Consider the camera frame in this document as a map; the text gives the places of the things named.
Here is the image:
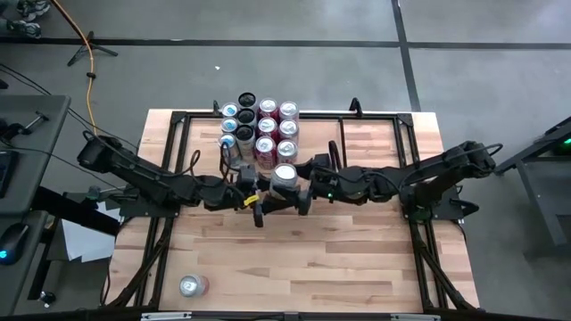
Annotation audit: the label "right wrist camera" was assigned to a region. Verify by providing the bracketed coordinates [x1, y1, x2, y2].
[311, 152, 334, 173]

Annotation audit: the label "grey side desk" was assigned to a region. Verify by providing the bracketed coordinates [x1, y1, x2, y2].
[0, 94, 72, 313]

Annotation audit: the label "person's shoe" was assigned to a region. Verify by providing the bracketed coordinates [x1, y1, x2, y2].
[15, 0, 52, 21]
[0, 18, 44, 39]

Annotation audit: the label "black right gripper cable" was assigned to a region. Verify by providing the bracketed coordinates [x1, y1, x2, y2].
[327, 139, 343, 173]

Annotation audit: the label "tall white can black lid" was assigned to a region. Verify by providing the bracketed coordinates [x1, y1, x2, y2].
[236, 91, 259, 111]
[235, 124, 258, 162]
[236, 108, 258, 127]

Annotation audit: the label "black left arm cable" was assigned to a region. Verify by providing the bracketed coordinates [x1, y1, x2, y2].
[176, 141, 244, 184]

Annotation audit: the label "black computer mouse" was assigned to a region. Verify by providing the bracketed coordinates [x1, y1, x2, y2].
[0, 221, 31, 267]

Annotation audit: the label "white paper sheets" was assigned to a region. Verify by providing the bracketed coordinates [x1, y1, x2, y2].
[60, 202, 121, 264]

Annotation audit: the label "orange hanging cable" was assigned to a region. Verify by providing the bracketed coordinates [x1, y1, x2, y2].
[49, 0, 97, 128]

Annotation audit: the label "black side stand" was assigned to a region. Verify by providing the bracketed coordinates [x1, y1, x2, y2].
[490, 116, 571, 259]

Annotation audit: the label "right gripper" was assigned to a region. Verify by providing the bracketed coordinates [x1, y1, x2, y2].
[292, 156, 389, 218]

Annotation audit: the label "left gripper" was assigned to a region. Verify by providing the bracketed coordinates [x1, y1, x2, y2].
[203, 163, 299, 229]

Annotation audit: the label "black desk clamp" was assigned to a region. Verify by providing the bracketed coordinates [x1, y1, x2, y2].
[0, 111, 50, 142]

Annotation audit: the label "black metal table frame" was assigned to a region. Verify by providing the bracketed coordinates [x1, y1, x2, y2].
[102, 104, 481, 313]

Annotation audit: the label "black tripod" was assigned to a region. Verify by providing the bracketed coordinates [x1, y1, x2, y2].
[66, 29, 120, 68]

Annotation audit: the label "wooden shelf black metal legs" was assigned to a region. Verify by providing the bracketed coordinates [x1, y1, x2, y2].
[218, 116, 352, 191]

